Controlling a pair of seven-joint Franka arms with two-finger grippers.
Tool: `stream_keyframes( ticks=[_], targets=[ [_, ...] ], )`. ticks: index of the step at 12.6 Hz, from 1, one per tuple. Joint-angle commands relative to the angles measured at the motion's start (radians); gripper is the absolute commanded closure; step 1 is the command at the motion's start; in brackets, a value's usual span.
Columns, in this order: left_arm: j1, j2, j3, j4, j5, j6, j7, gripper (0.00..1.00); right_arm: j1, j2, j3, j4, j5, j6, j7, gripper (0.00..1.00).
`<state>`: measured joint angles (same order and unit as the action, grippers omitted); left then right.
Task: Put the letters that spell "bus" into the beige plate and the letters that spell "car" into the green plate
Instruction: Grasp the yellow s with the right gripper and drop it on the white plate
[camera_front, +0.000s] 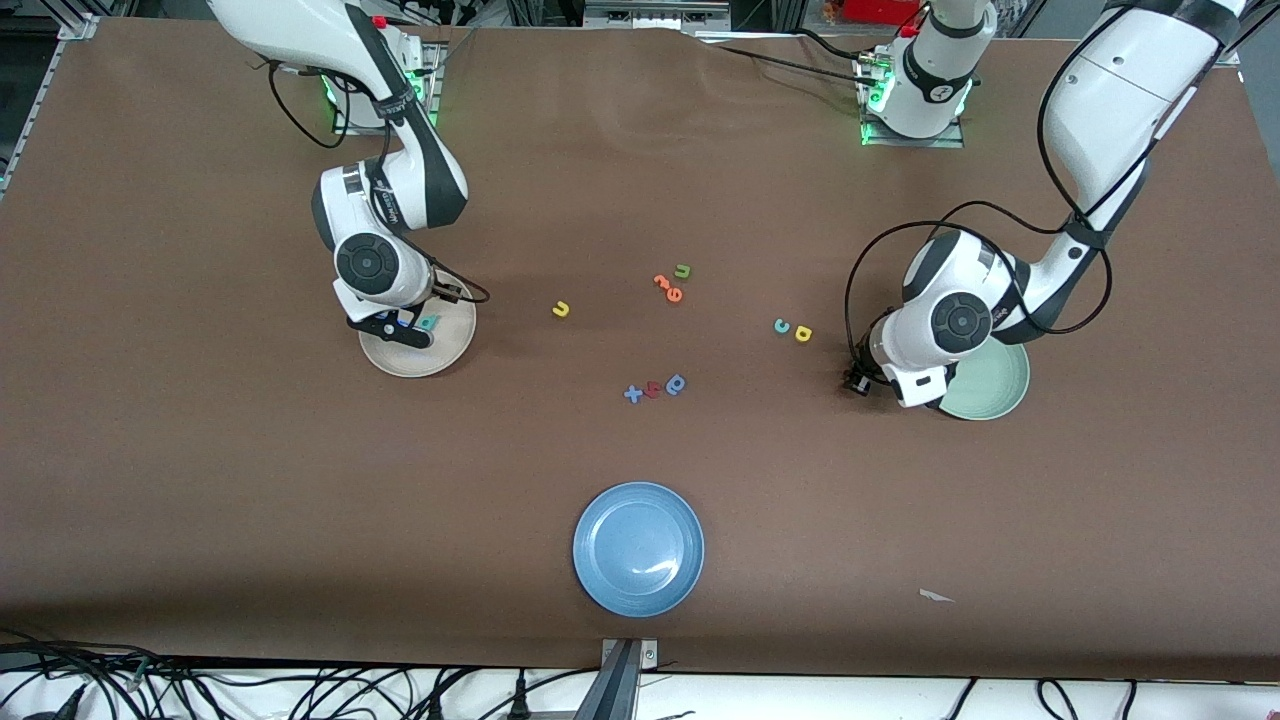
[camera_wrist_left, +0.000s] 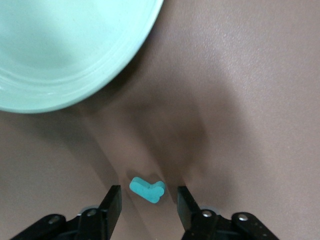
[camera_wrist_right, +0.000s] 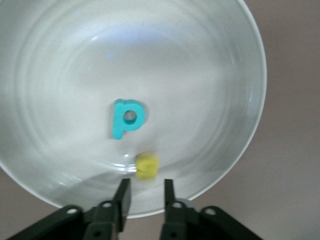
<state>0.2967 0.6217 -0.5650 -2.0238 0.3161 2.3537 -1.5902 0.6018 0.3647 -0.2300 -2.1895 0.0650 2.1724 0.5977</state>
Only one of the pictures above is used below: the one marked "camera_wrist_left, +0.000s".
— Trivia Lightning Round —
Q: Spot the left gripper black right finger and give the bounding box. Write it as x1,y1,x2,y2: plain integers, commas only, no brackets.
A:
177,185,281,240

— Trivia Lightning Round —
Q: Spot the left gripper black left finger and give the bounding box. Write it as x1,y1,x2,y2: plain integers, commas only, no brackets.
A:
9,184,123,240

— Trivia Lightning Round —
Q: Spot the teal letter r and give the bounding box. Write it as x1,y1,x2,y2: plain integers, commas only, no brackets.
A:
128,176,166,204

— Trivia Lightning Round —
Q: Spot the green plate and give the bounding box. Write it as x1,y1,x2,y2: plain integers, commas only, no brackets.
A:
0,0,165,115

